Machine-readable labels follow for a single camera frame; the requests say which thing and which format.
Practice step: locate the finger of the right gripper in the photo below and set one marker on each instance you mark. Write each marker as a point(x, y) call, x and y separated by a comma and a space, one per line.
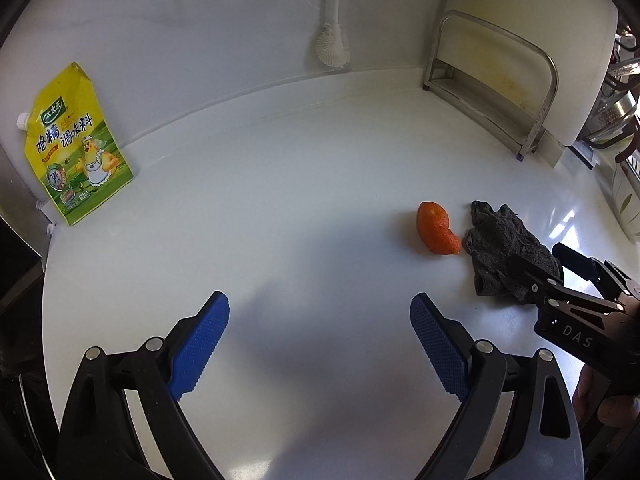
point(534, 275)
point(606, 277)

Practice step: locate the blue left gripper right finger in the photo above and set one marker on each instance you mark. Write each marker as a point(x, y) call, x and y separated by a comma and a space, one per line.
point(445, 342)

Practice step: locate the white bottle brush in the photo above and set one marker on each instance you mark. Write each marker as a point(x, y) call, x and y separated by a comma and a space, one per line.
point(331, 46)

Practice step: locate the white cutting board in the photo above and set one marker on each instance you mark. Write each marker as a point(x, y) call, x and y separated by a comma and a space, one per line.
point(511, 46)

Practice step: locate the orange peel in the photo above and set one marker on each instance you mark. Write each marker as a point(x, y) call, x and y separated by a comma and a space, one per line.
point(432, 223)

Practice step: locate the steel cutting board rack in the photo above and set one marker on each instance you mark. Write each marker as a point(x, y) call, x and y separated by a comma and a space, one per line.
point(497, 113)

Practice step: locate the black dish rack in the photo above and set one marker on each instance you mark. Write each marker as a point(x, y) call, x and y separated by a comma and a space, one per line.
point(614, 117)

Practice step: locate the dark grey rag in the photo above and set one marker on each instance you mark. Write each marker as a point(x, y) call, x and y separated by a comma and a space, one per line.
point(495, 236)

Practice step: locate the yellow seasoning pouch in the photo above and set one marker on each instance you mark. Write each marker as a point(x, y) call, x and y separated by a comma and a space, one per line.
point(70, 148)

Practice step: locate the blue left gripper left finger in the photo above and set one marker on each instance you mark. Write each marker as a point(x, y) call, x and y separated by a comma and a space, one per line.
point(192, 342)

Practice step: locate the person's right hand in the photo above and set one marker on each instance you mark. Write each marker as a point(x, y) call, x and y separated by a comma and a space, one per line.
point(588, 399)

